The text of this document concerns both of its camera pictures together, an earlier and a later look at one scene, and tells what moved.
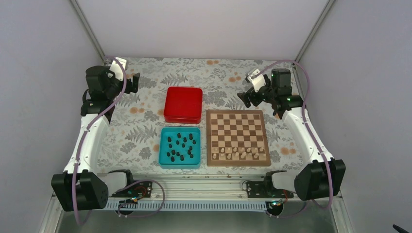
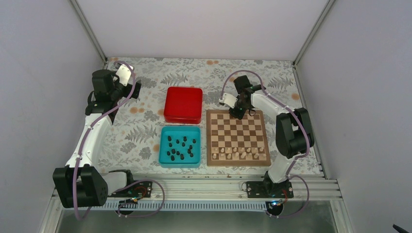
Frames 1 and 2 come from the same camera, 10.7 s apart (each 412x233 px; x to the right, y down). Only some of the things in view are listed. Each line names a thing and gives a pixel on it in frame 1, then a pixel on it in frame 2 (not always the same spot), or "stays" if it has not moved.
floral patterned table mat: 129,141 stays
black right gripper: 244,96 → 239,115
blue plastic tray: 180,148 stays
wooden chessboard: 236,138 stays
